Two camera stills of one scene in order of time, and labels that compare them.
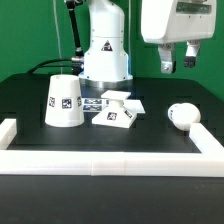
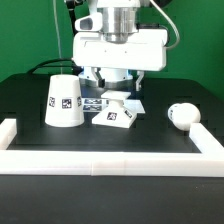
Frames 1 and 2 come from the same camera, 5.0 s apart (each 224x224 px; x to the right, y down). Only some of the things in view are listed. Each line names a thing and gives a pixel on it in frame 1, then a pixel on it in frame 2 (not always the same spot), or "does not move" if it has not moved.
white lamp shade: (64, 101) does not move
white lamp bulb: (182, 115) does not move
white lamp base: (115, 113) does not move
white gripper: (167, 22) → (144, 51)
